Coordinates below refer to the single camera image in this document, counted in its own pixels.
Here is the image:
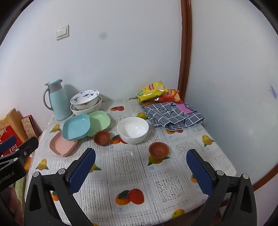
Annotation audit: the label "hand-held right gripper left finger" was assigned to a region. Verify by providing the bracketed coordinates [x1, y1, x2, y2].
[24, 148, 96, 226]

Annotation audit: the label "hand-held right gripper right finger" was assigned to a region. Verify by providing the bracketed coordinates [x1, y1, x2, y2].
[186, 149, 264, 226]

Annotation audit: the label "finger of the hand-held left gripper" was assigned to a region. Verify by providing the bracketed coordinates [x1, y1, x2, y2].
[0, 136, 39, 169]
[0, 135, 17, 156]

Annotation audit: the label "pink square plate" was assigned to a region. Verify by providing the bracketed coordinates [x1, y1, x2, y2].
[49, 131, 79, 157]

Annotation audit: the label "blue square plate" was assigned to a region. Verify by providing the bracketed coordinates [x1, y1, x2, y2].
[62, 114, 91, 140]

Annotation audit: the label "green square plate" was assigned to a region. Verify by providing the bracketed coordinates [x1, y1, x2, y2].
[87, 110, 111, 137]

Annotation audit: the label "plain white bowl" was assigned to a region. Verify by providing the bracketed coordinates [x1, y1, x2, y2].
[117, 117, 149, 144]

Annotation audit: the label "red paper bag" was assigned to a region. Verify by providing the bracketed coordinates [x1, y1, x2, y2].
[0, 125, 24, 158]

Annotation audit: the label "wooden side table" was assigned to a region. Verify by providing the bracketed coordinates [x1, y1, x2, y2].
[23, 155, 34, 173]

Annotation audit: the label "green blanket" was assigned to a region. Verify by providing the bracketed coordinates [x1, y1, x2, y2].
[15, 176, 27, 209]

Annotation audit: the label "patterned cardboard box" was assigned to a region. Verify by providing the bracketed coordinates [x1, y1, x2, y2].
[21, 115, 42, 140]

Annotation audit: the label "light blue thermos jug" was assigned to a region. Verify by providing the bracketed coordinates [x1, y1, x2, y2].
[43, 78, 73, 120]

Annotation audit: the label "large white porcelain bowl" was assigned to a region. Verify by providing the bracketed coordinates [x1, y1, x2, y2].
[70, 97, 102, 116]

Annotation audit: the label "grey checked cloth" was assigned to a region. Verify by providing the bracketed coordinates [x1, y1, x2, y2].
[142, 102, 205, 131]

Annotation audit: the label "medium white porcelain bowl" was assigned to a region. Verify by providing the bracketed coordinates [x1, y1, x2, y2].
[73, 97, 102, 110]

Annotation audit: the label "brown wooden baseboard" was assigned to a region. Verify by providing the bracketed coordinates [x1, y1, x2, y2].
[252, 139, 278, 193]

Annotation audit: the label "blue bird patterned bowl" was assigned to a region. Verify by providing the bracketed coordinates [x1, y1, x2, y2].
[70, 90, 101, 110]

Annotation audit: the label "orange snack packet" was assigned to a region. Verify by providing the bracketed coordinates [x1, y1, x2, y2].
[155, 89, 184, 103]

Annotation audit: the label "yellow snack packet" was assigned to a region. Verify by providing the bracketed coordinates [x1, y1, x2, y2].
[137, 81, 169, 103]

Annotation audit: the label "white light switch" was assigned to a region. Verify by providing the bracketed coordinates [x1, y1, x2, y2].
[56, 24, 70, 41]

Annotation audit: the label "brown wooden door frame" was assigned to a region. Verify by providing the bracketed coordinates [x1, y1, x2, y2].
[177, 0, 193, 102]

